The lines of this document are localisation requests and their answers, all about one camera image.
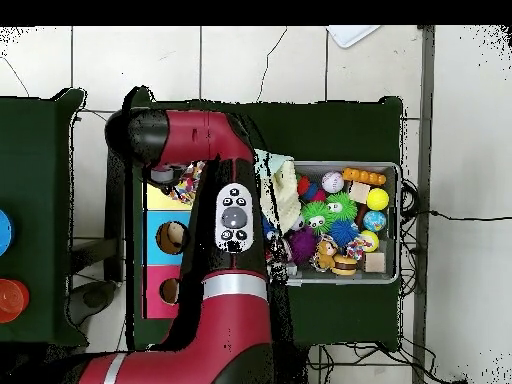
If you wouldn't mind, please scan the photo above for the thin black floor cable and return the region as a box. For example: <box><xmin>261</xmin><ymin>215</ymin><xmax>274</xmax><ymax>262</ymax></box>
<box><xmin>401</xmin><ymin>209</ymin><xmax>512</xmax><ymax>222</ymax></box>

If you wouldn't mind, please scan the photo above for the yellow tennis ball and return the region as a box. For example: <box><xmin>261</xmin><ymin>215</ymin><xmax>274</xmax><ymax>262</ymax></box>
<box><xmin>366</xmin><ymin>187</ymin><xmax>390</xmax><ymax>212</ymax></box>

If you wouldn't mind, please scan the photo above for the wooden box with three holes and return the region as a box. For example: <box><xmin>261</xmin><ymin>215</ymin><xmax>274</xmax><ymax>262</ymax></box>
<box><xmin>142</xmin><ymin>181</ymin><xmax>193</xmax><ymax>320</ymax></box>

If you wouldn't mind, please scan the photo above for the cream waffle cloth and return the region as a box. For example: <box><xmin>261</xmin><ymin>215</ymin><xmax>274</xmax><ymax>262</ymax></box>
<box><xmin>259</xmin><ymin>159</ymin><xmax>302</xmax><ymax>234</ymax></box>

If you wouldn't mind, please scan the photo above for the blue globe ball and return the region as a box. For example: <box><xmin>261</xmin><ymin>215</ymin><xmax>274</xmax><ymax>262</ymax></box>
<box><xmin>362</xmin><ymin>210</ymin><xmax>388</xmax><ymax>233</ymax></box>

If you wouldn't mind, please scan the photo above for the blue spiky rubber ball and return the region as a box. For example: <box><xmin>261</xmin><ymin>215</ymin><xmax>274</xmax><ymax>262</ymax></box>
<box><xmin>327</xmin><ymin>219</ymin><xmax>360</xmax><ymax>248</ymax></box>

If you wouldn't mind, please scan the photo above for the white tray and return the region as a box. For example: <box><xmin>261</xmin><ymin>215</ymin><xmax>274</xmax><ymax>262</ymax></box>
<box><xmin>326</xmin><ymin>25</ymin><xmax>381</xmax><ymax>49</ymax></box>

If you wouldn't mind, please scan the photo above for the orange plastic beaded toy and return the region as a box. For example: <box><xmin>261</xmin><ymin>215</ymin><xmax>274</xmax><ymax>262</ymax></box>
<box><xmin>342</xmin><ymin>166</ymin><xmax>388</xmax><ymax>187</ymax></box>

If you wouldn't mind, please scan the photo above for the white baseball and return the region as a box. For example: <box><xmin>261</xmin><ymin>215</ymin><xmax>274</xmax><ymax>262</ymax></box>
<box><xmin>321</xmin><ymin>170</ymin><xmax>345</xmax><ymax>194</ymax></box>

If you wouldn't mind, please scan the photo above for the mint green waffle cloth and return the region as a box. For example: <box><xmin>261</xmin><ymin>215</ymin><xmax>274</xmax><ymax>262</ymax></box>
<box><xmin>255</xmin><ymin>148</ymin><xmax>295</xmax><ymax>177</ymax></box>

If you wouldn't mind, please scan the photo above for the dark green side table cloth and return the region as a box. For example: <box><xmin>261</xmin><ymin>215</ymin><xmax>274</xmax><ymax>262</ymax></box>
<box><xmin>0</xmin><ymin>88</ymin><xmax>88</xmax><ymax>348</ymax></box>

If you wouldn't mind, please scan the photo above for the colourful dotted cloth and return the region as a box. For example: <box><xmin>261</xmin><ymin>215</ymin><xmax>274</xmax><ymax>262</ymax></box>
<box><xmin>169</xmin><ymin>160</ymin><xmax>206</xmax><ymax>206</ymax></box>

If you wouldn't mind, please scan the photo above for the purple spiky ball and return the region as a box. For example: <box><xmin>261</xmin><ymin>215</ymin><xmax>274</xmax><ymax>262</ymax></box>
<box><xmin>285</xmin><ymin>226</ymin><xmax>317</xmax><ymax>265</ymax></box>

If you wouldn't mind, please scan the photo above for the shallow wire mesh bin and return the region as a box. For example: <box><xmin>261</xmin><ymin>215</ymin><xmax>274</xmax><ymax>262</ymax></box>
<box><xmin>275</xmin><ymin>160</ymin><xmax>401</xmax><ymax>286</ymax></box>

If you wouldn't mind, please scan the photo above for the blue round disc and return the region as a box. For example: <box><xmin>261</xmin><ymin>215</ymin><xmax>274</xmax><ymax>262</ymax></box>
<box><xmin>0</xmin><ymin>209</ymin><xmax>16</xmax><ymax>257</ymax></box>

